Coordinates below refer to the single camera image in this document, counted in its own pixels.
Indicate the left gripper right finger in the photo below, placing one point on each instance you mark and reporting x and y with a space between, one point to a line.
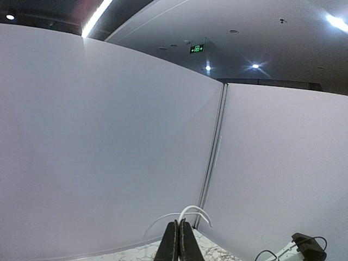
188 248

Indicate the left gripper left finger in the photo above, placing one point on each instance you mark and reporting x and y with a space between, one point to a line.
168 248

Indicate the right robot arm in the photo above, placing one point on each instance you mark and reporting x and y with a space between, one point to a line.
301 248

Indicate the green exit sign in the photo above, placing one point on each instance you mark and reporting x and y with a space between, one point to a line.
195 49

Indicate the right corner post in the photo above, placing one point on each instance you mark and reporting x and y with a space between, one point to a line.
213 154

